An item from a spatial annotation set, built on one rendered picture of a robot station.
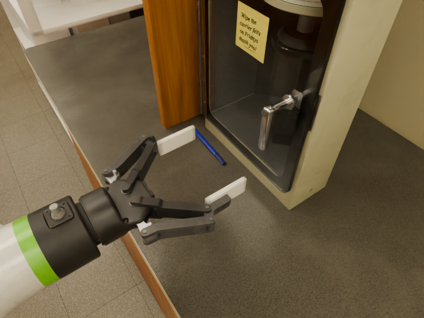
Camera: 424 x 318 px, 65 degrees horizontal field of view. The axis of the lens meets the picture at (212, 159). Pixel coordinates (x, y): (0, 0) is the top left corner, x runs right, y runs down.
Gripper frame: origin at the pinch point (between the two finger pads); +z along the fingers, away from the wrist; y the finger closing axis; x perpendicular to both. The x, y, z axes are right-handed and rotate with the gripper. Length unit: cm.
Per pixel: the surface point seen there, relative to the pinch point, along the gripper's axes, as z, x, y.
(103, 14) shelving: 22, 23, 109
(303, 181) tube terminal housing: 17.2, 11.5, -6.5
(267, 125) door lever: 9.6, -3.5, -1.8
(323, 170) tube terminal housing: 23.1, 12.3, -6.6
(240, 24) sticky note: 14.5, -12.9, 12.5
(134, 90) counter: 8, 21, 51
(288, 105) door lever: 13.8, -5.4, -1.6
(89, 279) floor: -31, 115, 55
